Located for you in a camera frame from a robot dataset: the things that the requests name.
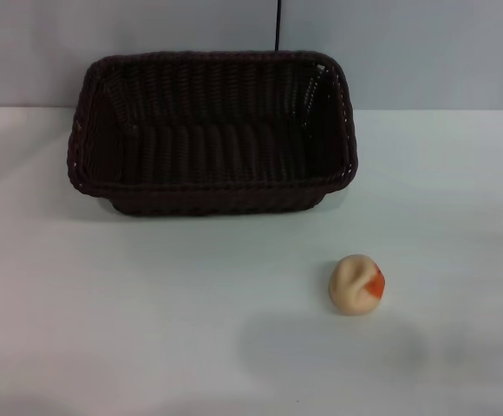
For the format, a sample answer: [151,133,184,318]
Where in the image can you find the cream bun with orange patch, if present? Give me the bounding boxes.
[329,253,386,315]

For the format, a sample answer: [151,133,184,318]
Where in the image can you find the dark brown woven basket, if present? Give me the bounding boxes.
[66,50,360,217]

